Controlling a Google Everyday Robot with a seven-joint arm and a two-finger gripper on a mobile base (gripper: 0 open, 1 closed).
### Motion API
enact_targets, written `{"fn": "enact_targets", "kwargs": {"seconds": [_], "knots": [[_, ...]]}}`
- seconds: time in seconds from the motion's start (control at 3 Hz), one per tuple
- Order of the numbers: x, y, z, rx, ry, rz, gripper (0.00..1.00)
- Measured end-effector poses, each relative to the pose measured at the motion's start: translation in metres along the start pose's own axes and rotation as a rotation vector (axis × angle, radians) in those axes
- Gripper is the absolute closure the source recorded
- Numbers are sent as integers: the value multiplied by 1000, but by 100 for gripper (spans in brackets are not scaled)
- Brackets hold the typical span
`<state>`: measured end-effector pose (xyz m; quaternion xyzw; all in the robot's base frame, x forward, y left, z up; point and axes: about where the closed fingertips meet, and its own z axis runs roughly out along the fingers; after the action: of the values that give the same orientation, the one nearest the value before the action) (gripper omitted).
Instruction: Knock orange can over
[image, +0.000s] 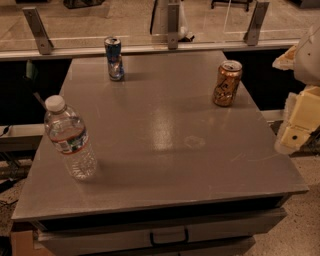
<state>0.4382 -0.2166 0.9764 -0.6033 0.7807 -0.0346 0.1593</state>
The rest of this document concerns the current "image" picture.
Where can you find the black drawer handle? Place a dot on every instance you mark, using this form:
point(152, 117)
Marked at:
point(169, 237)

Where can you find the horizontal metal rail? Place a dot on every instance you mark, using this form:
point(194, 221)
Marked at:
point(90, 52)

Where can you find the clear plastic water bottle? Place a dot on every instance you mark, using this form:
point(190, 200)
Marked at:
point(68, 134)

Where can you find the orange soda can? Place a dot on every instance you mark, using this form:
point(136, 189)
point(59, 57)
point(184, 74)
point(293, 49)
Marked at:
point(228, 79)

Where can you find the left metal rail bracket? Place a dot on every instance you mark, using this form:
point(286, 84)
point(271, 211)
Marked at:
point(37, 28)

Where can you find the metal rail bracket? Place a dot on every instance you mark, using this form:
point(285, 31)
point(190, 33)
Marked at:
point(251, 37)
point(37, 28)
point(173, 24)

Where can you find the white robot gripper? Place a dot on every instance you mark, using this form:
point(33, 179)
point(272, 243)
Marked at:
point(308, 58)

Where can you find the grey cabinet drawer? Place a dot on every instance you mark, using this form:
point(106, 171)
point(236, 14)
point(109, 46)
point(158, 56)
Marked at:
point(227, 234)

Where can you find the right metal rail bracket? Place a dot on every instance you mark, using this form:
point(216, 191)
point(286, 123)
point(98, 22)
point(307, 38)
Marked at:
point(251, 37)

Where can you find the middle metal rail bracket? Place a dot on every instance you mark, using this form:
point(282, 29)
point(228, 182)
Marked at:
point(173, 24)

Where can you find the blue energy drink can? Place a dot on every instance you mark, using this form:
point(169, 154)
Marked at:
point(114, 58)

